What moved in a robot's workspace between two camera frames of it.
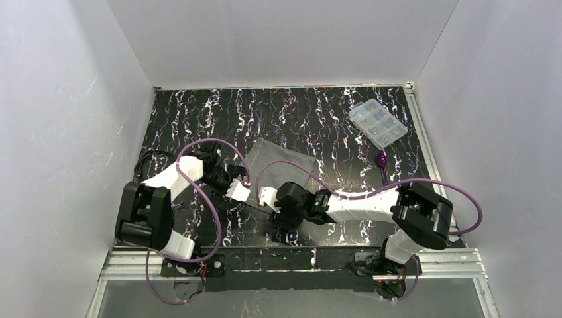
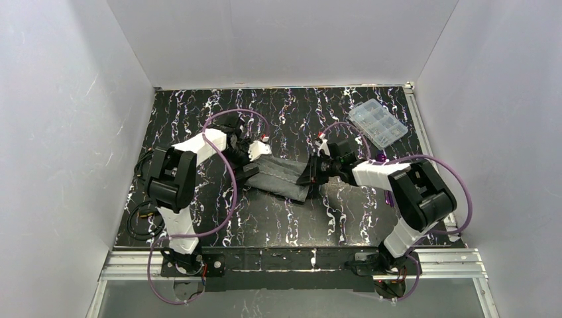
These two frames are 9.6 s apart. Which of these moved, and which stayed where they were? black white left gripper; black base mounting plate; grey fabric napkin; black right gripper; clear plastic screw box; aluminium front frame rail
Moved: black white left gripper; grey fabric napkin; black right gripper
Stayed: black base mounting plate; clear plastic screw box; aluminium front frame rail
